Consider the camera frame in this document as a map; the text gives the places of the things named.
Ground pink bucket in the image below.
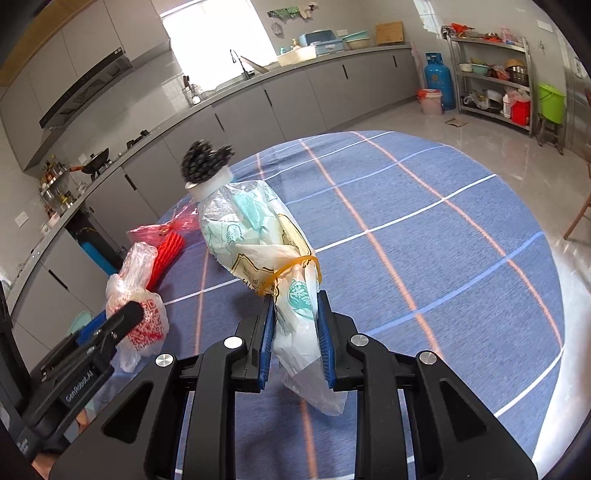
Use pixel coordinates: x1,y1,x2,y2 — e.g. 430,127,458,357
418,89,444,116

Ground black wok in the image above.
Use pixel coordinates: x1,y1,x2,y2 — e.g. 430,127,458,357
69,148,112,178

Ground black faucet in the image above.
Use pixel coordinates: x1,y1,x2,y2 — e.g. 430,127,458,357
230,49,254,80

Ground clear bag with red print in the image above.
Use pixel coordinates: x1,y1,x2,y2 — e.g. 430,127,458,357
105,242,169,374

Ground red foam net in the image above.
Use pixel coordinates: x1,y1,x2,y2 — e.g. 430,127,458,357
147,231,185,294

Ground thin chopping board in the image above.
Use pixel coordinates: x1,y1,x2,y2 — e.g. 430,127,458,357
239,55,271,75

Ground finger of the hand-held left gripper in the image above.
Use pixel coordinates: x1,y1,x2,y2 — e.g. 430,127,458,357
75,311,109,346
95,300,145,352

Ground yellow rubber band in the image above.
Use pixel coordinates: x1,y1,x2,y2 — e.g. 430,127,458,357
256,256,322,296

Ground white basin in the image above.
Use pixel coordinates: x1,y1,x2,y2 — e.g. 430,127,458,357
277,46,317,66

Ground pink plastic bag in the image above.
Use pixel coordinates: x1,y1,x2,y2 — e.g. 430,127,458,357
127,203,201,245

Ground blue gas cylinder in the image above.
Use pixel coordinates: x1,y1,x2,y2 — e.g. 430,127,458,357
424,52,455,112

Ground metal spice rack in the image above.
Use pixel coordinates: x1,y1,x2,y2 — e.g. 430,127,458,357
39,157,77,220

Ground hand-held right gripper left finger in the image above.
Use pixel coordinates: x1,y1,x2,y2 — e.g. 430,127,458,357
48,293,278,480

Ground wooden chair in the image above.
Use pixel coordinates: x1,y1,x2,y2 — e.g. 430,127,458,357
562,90,591,241

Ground green basins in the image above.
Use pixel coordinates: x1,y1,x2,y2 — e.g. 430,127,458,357
344,30,372,51

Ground knife rack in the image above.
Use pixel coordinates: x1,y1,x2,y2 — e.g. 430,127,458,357
183,74,204,106

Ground small stool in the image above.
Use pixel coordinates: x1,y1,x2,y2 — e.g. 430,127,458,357
536,115,566,155

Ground printed clear plastic bag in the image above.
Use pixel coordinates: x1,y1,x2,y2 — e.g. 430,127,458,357
198,181,349,418

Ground stainless steel refrigerator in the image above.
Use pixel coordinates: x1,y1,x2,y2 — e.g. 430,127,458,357
558,28,591,158

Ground grey upper cabinets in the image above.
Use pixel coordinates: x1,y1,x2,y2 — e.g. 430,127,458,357
0,0,172,171

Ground green bucket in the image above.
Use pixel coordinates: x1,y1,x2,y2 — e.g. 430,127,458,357
538,83,566,124

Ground bright window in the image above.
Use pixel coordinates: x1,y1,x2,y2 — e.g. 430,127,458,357
161,0,278,93

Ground white paper cup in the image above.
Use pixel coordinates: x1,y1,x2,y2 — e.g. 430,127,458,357
185,168,236,201

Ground gas stove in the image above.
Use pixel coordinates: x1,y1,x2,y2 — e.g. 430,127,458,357
88,129,151,178

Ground blue container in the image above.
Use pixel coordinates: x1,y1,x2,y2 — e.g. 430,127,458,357
79,240,117,274

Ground black range hood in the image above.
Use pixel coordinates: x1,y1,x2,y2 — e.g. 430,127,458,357
39,50,132,130

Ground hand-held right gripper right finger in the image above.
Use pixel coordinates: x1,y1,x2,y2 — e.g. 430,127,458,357
315,290,539,480

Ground blue dish box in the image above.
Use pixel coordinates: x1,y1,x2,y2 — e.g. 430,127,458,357
298,30,346,55

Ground blue plaid tablecloth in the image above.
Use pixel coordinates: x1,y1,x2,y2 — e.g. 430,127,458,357
111,130,566,480

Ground metal shelf rack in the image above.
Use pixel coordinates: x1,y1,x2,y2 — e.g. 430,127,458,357
441,23,539,137

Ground wooden cutting board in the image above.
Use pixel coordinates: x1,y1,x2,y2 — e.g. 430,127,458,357
375,21,407,45

